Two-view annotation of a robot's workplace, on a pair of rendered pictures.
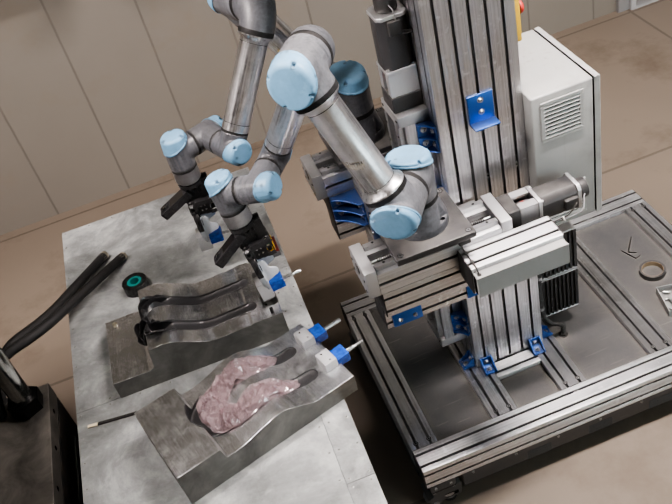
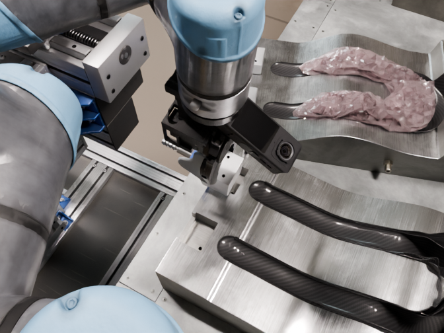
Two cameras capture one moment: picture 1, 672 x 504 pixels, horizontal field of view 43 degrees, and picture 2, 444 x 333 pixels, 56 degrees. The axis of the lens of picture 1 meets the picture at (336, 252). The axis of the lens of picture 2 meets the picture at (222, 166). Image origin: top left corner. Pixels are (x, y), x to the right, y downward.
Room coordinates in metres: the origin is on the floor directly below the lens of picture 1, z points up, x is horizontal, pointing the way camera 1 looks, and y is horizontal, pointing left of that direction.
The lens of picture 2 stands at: (2.07, 0.40, 1.49)
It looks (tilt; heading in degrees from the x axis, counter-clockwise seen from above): 59 degrees down; 215
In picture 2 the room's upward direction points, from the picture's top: straight up
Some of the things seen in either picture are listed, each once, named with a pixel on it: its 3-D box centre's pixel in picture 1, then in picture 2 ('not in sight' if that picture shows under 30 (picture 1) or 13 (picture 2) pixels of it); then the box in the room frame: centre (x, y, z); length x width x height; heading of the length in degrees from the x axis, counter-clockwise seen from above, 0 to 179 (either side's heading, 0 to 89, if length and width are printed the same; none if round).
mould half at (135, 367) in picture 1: (191, 319); (345, 277); (1.82, 0.45, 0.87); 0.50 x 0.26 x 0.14; 97
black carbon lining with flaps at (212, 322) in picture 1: (191, 308); (346, 256); (1.81, 0.43, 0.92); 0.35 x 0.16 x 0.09; 97
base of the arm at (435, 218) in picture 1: (417, 208); not in sight; (1.74, -0.24, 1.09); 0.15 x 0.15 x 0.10
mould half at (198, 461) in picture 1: (247, 401); (363, 98); (1.47, 0.32, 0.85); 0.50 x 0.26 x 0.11; 114
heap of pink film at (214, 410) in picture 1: (242, 388); (368, 85); (1.48, 0.32, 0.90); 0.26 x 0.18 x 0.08; 114
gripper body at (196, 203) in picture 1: (198, 194); not in sight; (2.09, 0.34, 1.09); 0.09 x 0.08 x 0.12; 94
